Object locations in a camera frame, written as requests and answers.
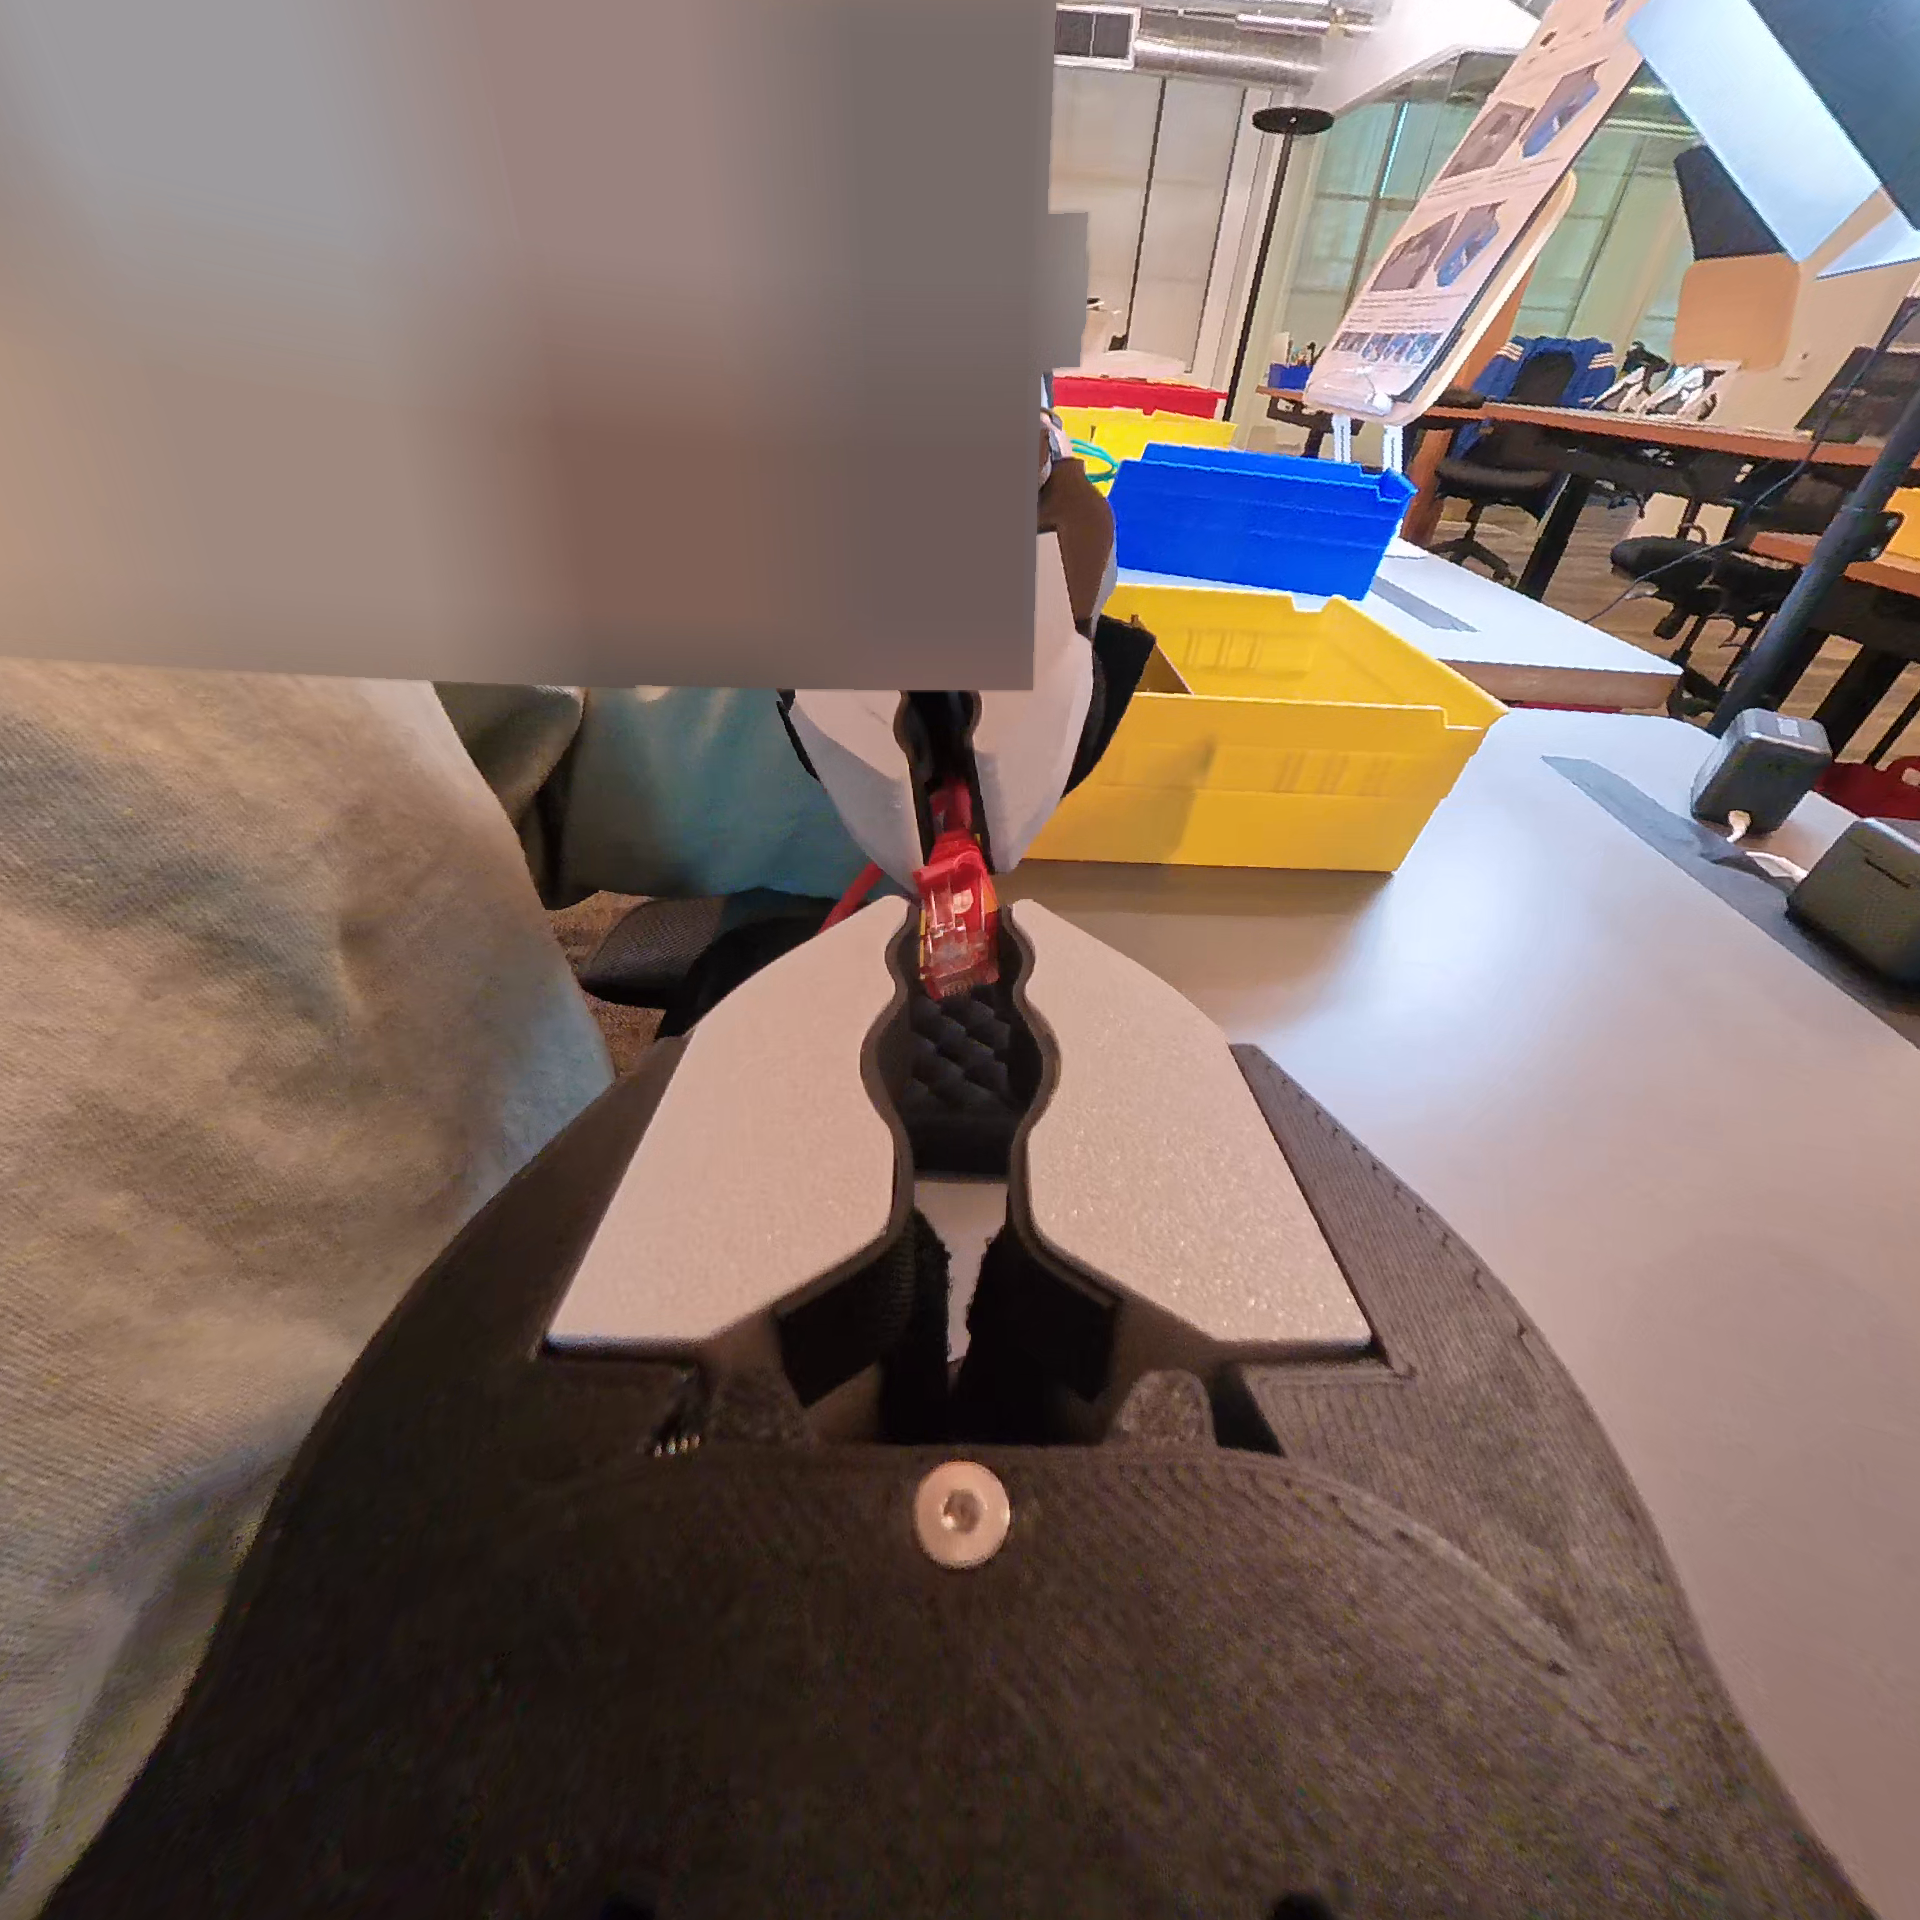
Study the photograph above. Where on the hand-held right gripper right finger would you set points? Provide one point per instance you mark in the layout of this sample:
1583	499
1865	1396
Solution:
1184	1184

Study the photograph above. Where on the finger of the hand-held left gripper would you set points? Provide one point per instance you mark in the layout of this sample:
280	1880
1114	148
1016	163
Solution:
1043	735
861	764

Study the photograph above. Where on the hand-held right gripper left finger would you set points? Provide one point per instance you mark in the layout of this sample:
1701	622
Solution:
733	1171

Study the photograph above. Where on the person's left forearm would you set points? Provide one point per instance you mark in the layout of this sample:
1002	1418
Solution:
690	796

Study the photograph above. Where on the grey desk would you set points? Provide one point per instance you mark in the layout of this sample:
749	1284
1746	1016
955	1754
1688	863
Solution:
1500	1049

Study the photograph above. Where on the person's left hand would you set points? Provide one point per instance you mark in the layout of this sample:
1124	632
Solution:
1080	523

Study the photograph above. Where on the blue plastic bin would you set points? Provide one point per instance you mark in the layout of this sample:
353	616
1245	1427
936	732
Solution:
1259	523

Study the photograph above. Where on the red plastic bin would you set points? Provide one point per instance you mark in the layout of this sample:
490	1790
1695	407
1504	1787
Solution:
1141	395

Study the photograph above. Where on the black floor lamp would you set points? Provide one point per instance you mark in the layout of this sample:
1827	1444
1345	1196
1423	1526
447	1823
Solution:
1276	225

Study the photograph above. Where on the wooden table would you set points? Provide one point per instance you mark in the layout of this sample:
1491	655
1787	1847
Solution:
1874	567
1650	427

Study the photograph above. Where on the instruction poster board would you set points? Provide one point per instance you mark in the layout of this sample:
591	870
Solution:
1469	210

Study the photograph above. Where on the grey power adapter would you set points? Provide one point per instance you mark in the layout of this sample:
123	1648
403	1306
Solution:
1763	772
1861	902

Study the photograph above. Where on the black slanted pole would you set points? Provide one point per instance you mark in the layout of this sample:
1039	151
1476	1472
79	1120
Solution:
1829	555

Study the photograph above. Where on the red container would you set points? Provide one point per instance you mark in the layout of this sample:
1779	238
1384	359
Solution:
1868	787

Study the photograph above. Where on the studio light panel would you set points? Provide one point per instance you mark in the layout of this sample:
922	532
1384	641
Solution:
1770	120

